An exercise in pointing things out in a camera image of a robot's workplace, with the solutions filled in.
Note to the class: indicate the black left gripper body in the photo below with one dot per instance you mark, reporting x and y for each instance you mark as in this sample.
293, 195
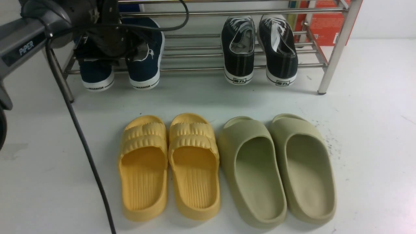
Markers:
109, 44

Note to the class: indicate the navy slip-on shoe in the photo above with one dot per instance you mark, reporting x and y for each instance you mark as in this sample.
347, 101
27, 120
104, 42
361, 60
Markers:
95, 67
143, 64

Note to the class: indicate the red box behind rack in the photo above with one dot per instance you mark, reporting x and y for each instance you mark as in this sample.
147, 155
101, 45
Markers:
325, 27

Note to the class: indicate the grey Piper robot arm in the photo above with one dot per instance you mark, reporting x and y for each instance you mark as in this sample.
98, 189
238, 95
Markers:
64, 21

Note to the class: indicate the right olive slide sandal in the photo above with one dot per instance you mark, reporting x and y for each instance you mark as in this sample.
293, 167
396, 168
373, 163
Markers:
305, 168

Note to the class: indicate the left olive slide sandal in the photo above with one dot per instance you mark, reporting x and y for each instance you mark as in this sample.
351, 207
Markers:
248, 159

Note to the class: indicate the right black canvas sneaker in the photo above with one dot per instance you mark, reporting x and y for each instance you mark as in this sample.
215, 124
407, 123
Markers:
277, 41

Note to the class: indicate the left black canvas sneaker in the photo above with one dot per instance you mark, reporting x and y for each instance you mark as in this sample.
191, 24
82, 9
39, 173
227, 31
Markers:
237, 40

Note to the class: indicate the blue box behind rack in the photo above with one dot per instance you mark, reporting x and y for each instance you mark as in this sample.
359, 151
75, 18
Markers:
131, 8

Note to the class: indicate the right yellow slide sandal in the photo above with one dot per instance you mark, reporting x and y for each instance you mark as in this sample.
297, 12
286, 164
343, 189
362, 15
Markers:
194, 159

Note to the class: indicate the yellow slide sandal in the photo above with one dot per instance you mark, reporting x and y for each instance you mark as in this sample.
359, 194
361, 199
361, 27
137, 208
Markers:
143, 168
194, 159

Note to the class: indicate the olive slide sandal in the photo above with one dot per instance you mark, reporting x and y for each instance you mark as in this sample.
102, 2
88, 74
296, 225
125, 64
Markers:
248, 159
305, 168

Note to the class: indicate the stainless steel shoe rack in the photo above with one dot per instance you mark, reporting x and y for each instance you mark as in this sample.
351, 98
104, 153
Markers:
349, 11

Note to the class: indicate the black canvas sneaker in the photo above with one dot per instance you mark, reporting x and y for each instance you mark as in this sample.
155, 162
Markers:
277, 41
237, 40

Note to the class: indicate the left yellow slide sandal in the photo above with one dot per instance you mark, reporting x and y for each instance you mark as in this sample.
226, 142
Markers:
143, 168

